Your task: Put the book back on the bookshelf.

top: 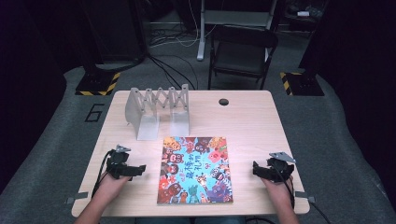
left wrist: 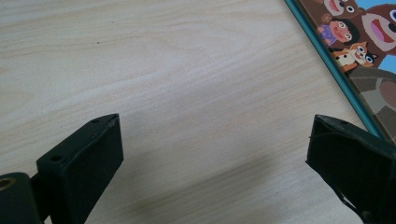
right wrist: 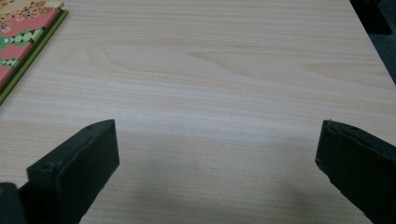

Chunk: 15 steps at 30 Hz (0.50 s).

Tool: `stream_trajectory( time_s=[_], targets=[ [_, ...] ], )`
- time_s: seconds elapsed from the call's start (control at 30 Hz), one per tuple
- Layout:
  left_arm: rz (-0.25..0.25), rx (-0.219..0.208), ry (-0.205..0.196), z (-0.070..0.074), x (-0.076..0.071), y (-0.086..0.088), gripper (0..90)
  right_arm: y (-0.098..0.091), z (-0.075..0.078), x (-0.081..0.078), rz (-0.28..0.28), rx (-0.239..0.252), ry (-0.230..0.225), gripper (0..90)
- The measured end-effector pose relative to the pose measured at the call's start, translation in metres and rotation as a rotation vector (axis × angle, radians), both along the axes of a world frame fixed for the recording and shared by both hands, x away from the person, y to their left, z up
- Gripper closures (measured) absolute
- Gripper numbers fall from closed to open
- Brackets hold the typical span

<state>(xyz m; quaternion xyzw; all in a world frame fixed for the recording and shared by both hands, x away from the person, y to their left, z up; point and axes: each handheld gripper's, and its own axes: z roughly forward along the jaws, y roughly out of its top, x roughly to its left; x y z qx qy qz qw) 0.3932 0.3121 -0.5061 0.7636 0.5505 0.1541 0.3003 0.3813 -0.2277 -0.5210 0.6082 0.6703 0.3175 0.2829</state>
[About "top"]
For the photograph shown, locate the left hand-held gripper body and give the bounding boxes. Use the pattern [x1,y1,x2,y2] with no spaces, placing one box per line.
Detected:
[106,144,132,180]

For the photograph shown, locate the black folding chair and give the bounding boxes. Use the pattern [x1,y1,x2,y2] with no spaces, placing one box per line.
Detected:
[207,25,279,91]

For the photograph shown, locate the white desk frame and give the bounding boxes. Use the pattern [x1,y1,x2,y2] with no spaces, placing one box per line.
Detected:
[196,0,278,62]

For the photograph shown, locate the person's left hand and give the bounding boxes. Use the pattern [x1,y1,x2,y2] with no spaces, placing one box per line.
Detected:
[98,173,134,201]

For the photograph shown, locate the black floor cables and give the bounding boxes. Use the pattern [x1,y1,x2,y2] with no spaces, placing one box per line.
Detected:
[145,53,200,91]

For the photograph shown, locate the person's right hand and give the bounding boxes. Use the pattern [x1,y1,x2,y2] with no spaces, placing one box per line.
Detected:
[262,175,294,203]

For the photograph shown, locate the dark box with white item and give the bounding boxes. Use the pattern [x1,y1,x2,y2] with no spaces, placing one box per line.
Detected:
[283,0,329,32]

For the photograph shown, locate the grey table clamp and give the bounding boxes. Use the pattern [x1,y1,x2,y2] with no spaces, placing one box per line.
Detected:
[64,191,90,205]
[294,190,317,204]

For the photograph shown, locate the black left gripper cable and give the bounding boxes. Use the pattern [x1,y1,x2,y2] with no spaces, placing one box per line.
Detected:
[91,149,115,199]

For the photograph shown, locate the black yellow striped stand base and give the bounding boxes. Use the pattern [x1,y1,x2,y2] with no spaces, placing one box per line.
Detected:
[278,71,325,97]
[75,71,121,97]

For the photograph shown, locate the white floor cables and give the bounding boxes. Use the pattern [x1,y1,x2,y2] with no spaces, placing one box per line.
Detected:
[148,0,219,49]

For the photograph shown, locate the black cable at table clamp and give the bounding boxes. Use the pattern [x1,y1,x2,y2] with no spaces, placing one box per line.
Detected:
[309,201,333,224]

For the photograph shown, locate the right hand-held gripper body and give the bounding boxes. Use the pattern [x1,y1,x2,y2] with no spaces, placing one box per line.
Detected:
[265,151,297,184]

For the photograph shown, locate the white expandable book stand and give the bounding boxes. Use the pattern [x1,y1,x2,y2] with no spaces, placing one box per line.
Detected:
[124,83,191,141]

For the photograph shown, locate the colourful picture book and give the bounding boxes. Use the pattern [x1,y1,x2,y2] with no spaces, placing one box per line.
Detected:
[156,135,234,205]

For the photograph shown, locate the black cabinet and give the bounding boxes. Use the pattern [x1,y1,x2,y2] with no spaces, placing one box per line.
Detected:
[92,0,148,63]

